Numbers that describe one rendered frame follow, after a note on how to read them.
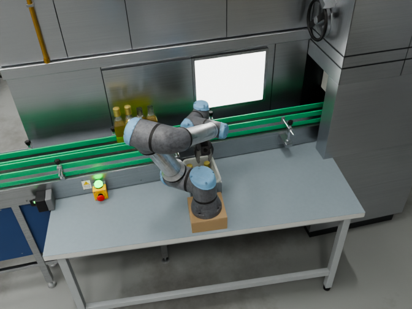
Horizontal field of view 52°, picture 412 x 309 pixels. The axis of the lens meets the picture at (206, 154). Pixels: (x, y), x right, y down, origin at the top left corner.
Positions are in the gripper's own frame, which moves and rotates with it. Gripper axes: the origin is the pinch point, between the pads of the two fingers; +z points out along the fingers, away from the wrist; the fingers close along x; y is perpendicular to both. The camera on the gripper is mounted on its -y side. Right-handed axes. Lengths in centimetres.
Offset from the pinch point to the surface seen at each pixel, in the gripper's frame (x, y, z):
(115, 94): 40, 34, -28
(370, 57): -85, 0, -48
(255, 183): -26.6, -8.6, 14.5
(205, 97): -9.6, 34.7, -17.0
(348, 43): -72, 0, -57
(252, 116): -35.0, 25.6, -5.6
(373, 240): -116, -10, 89
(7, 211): 106, 9, 19
